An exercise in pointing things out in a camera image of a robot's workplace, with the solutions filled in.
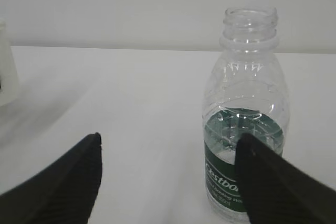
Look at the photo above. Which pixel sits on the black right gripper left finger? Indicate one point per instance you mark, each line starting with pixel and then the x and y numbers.
pixel 64 192

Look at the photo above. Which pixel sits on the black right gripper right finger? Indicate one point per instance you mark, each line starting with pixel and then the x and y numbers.
pixel 274 191

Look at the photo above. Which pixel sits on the clear plastic water bottle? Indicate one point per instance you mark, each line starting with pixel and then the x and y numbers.
pixel 246 93

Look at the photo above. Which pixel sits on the white paper cup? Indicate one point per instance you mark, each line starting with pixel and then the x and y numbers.
pixel 9 76

